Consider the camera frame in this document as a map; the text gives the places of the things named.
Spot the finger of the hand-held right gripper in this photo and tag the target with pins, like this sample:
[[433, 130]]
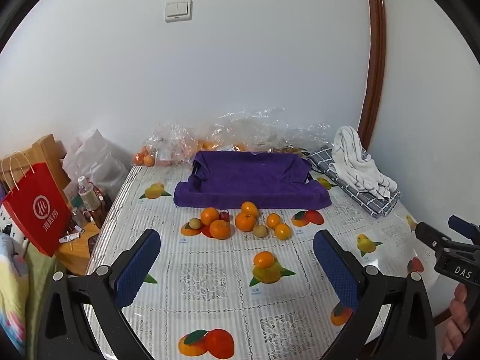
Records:
[[465, 228], [431, 236]]

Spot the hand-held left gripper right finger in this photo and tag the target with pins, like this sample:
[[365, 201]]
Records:
[[335, 270]]

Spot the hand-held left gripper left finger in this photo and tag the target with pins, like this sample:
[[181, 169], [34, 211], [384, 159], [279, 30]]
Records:
[[137, 266]]

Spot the small orange mandarin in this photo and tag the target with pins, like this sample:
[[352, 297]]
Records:
[[273, 220], [282, 231], [263, 260]]

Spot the tan longan fruit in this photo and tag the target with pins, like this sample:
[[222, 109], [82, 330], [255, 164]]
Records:
[[194, 223], [260, 231]]

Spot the purple towel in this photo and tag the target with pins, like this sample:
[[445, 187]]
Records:
[[247, 180]]

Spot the person's right hand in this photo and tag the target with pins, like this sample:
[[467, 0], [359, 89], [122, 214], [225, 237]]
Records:
[[457, 318]]

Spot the wooden stool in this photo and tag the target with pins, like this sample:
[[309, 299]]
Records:
[[78, 251]]

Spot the grey checked cloth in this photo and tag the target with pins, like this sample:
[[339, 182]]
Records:
[[378, 204]]

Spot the brown glass bottle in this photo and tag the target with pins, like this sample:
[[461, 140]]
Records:
[[98, 213]]

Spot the small white tube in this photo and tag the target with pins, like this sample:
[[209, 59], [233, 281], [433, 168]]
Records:
[[69, 237]]

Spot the fruit print tablecloth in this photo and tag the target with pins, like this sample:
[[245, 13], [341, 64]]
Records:
[[210, 281]]

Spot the clear water bottle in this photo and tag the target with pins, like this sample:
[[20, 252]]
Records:
[[87, 195]]

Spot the green cloth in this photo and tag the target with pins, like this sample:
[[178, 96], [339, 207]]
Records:
[[37, 262]]

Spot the small red fruit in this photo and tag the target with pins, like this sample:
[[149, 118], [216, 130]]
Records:
[[224, 216]]

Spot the orange mandarin with green stem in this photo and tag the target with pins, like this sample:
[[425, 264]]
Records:
[[245, 222]]

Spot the oval orange mandarin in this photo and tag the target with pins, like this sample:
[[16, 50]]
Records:
[[250, 208]]

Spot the white striped towel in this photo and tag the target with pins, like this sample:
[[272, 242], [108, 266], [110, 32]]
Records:
[[356, 161]]

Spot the red paper bag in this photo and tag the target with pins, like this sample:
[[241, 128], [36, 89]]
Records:
[[37, 210]]

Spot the white plastic bag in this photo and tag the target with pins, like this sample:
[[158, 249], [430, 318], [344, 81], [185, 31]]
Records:
[[97, 157]]

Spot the colourful printed blanket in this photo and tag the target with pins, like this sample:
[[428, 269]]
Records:
[[11, 288]]

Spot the bunch of tan longans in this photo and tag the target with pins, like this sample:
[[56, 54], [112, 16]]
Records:
[[287, 150]]

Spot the clear plastic bag with oranges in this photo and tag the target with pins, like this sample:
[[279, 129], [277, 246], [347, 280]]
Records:
[[168, 138]]

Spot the crumpled clear plastic bag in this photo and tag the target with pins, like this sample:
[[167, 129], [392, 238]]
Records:
[[251, 127], [311, 135]]

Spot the brown wooden door frame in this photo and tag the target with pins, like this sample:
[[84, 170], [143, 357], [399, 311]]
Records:
[[375, 45]]

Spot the white light switch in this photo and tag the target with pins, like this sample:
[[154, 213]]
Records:
[[179, 10]]

